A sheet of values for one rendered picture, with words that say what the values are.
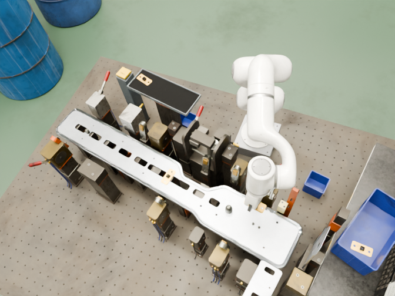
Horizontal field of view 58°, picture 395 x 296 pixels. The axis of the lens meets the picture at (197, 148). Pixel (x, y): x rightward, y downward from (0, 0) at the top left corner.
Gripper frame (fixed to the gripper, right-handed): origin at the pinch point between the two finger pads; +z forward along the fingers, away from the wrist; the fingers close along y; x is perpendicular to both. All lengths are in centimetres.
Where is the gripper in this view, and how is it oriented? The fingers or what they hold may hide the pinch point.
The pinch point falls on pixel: (255, 202)
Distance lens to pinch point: 141.4
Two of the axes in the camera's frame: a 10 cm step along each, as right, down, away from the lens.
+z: 0.8, 4.8, 8.7
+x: 8.5, 4.3, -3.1
